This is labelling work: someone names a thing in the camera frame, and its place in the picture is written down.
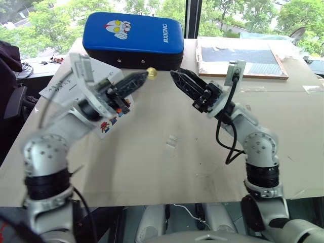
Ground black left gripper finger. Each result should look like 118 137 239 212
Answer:
112 71 149 93
121 76 148 99

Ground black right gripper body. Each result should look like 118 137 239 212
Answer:
192 81 224 113

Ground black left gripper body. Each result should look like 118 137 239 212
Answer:
97 78 133 117

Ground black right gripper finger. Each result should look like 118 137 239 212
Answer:
170 71 206 103
179 68 212 93

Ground blue kick pad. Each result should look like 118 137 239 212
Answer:
82 12 184 70

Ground cardboard board with dark sheet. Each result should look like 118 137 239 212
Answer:
195 36 290 81

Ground black office chair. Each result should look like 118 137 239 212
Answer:
0 39 39 165

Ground grey rounded object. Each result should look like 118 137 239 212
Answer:
289 26 307 46

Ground silver robot thigh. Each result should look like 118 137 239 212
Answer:
135 204 168 243
201 202 239 243

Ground silver robot torso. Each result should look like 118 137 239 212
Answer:
155 229 255 243

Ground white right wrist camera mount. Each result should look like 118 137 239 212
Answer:
206 60 247 120

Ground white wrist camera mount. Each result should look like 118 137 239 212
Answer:
68 52 115 120
206 60 247 120

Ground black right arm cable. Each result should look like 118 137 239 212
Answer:
215 72 246 166

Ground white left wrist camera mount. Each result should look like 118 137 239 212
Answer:
68 52 115 120

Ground black window frame post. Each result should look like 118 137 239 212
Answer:
185 0 201 39

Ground tangled black wires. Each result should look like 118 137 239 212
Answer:
20 61 35 78

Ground thin white cable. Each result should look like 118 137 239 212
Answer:
173 203 206 224

